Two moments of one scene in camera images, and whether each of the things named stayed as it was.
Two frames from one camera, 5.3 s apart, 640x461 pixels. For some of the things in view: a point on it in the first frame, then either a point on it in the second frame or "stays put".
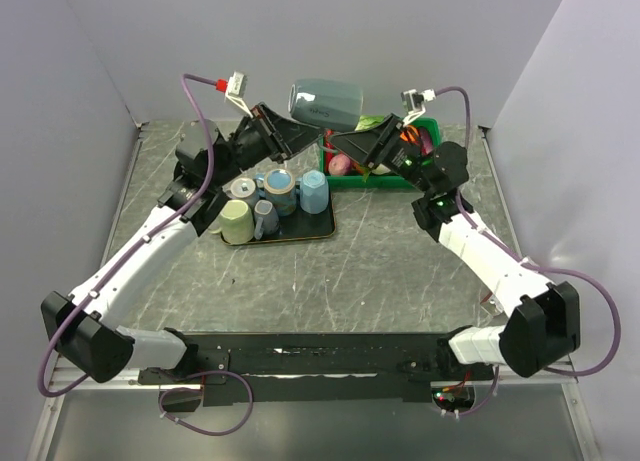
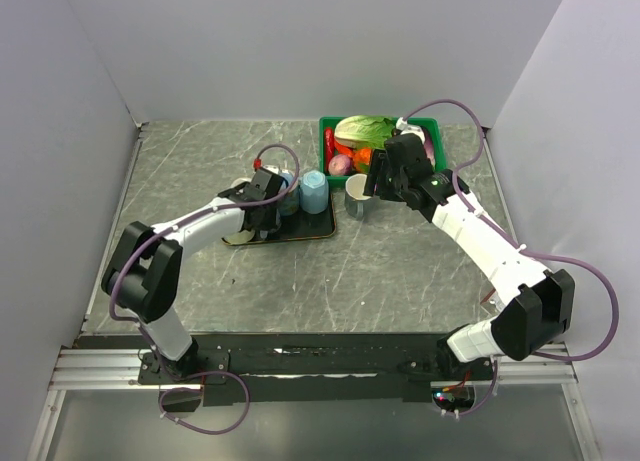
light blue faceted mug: (314, 191) stays put
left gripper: (279, 133) → (270, 222)
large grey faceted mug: (331, 104) → (356, 202)
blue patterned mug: (278, 185) stays put
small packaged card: (492, 304) stays put
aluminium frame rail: (60, 380) stays put
